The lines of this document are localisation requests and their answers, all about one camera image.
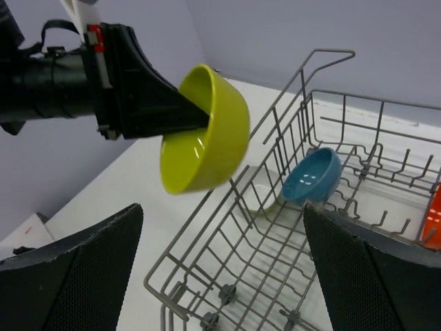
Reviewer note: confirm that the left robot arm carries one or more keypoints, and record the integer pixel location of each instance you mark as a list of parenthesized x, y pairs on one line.
[(40, 82)]

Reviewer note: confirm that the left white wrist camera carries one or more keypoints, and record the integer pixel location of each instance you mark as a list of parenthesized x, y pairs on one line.
[(82, 13)]

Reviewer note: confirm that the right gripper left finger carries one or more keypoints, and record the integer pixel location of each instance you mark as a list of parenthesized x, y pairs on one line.
[(76, 283)]

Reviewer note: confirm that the lime green bowl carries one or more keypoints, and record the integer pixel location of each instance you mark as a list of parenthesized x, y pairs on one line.
[(206, 158)]

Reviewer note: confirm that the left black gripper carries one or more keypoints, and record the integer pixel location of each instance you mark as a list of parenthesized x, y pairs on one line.
[(150, 105)]

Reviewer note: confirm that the grey wire dish rack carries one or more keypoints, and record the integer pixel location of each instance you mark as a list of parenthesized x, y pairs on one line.
[(227, 269)]

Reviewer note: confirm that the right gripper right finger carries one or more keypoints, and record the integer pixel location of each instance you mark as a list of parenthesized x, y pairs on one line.
[(370, 281)]

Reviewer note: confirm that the blue bowl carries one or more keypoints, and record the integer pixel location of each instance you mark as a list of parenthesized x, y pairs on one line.
[(315, 178)]

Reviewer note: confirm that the white square bowl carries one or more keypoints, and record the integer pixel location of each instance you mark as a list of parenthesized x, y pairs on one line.
[(260, 189)]

